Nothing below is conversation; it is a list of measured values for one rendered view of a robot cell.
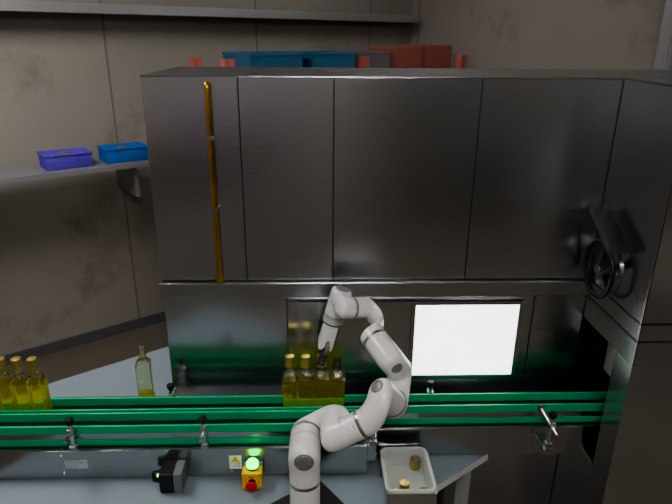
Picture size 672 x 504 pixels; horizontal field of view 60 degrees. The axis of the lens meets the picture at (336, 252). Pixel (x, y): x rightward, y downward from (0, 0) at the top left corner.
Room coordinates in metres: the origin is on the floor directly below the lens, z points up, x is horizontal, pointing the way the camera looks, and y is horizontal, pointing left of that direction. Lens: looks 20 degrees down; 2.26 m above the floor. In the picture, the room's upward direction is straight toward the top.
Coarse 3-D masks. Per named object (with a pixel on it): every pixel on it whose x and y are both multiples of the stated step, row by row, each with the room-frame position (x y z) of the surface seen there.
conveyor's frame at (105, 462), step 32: (0, 448) 1.67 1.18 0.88; (32, 448) 1.67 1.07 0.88; (64, 448) 1.67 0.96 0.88; (96, 448) 1.67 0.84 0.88; (128, 448) 1.67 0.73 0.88; (160, 448) 1.68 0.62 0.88; (192, 448) 1.68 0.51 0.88; (224, 448) 1.68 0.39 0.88; (256, 448) 1.68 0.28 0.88; (288, 448) 1.69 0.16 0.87; (352, 448) 1.69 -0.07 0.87; (448, 448) 1.80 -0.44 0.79; (480, 448) 1.81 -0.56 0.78; (512, 448) 1.81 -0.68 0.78; (576, 448) 1.82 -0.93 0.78
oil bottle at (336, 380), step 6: (330, 372) 1.86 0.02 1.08; (342, 372) 1.85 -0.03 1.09; (330, 378) 1.83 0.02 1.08; (336, 378) 1.82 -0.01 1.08; (342, 378) 1.83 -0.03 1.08; (330, 384) 1.82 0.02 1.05; (336, 384) 1.82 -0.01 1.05; (342, 384) 1.82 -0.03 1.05; (330, 390) 1.82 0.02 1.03; (336, 390) 1.82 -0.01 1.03; (342, 390) 1.82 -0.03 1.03; (330, 396) 1.82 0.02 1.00; (336, 396) 1.82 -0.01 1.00; (342, 396) 1.82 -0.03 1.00; (330, 402) 1.82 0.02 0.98; (336, 402) 1.82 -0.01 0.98; (342, 402) 1.82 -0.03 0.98
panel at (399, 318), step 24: (288, 312) 1.96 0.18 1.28; (312, 312) 1.96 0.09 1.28; (384, 312) 1.97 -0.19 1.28; (408, 312) 1.98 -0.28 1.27; (288, 336) 1.96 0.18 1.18; (312, 336) 1.96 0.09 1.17; (336, 336) 1.97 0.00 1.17; (360, 336) 1.97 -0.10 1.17; (408, 336) 1.98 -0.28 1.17; (312, 360) 1.97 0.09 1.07; (360, 360) 1.97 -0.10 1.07
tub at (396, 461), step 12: (384, 456) 1.72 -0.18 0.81; (396, 456) 1.73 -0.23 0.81; (408, 456) 1.73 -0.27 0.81; (420, 456) 1.73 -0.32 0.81; (384, 468) 1.63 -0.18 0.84; (396, 468) 1.71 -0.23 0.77; (408, 468) 1.71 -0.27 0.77; (420, 468) 1.71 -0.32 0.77; (384, 480) 1.57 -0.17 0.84; (396, 480) 1.65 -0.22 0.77; (408, 480) 1.65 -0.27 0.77; (420, 480) 1.65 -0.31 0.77; (432, 480) 1.57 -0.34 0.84; (396, 492) 1.52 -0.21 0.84; (408, 492) 1.52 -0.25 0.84; (420, 492) 1.52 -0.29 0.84; (432, 492) 1.54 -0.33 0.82
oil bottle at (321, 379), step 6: (318, 378) 1.82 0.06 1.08; (324, 378) 1.82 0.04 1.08; (318, 384) 1.82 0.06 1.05; (324, 384) 1.82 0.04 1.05; (318, 390) 1.82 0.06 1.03; (324, 390) 1.82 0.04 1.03; (318, 396) 1.82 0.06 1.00; (324, 396) 1.82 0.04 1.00; (318, 402) 1.82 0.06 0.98; (324, 402) 1.82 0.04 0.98
